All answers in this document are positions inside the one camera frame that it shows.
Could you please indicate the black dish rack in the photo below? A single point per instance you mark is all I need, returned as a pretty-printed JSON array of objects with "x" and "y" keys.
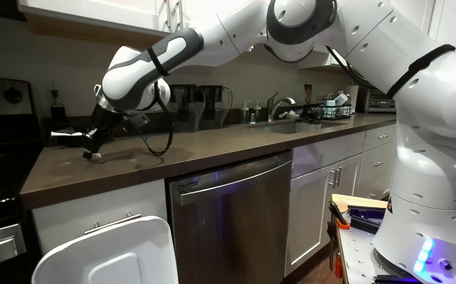
[{"x": 335, "y": 110}]

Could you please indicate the chrome kitchen faucet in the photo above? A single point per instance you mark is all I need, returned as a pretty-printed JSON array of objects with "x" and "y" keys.
[{"x": 278, "y": 105}]

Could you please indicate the silver toaster oven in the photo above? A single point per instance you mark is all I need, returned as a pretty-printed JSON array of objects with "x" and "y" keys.
[{"x": 379, "y": 100}]

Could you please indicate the black stainless stove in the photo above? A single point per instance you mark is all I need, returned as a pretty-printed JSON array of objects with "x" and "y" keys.
[{"x": 0, "y": 174}]

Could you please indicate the dark glass bottle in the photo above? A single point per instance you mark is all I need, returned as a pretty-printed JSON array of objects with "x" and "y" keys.
[{"x": 57, "y": 108}]

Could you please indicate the small soap bottle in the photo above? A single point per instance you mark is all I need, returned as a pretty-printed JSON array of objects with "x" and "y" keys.
[
  {"x": 258, "y": 113},
  {"x": 245, "y": 113}
]

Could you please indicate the narrow white lower cabinet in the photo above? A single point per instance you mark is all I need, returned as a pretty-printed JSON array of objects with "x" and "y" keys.
[{"x": 101, "y": 207}]

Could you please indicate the white upper cabinet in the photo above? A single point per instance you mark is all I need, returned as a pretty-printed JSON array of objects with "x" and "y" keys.
[{"x": 90, "y": 13}]

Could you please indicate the wide white lower cabinet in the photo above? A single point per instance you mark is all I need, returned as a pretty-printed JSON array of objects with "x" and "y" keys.
[{"x": 338, "y": 174}]

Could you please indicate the light wooden board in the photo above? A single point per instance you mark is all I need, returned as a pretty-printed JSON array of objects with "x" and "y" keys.
[{"x": 359, "y": 201}]

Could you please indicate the white paper litter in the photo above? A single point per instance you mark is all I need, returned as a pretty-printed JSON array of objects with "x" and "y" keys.
[{"x": 97, "y": 157}]

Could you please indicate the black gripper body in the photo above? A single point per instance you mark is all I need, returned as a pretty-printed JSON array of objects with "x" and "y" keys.
[{"x": 104, "y": 129}]

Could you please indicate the stainless steel dishwasher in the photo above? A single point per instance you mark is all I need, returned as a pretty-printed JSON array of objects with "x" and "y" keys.
[{"x": 232, "y": 222}]

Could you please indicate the white robot mounting table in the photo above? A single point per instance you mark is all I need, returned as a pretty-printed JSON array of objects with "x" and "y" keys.
[{"x": 355, "y": 253}]

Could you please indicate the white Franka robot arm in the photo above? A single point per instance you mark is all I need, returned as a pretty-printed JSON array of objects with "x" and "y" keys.
[{"x": 433, "y": 105}]

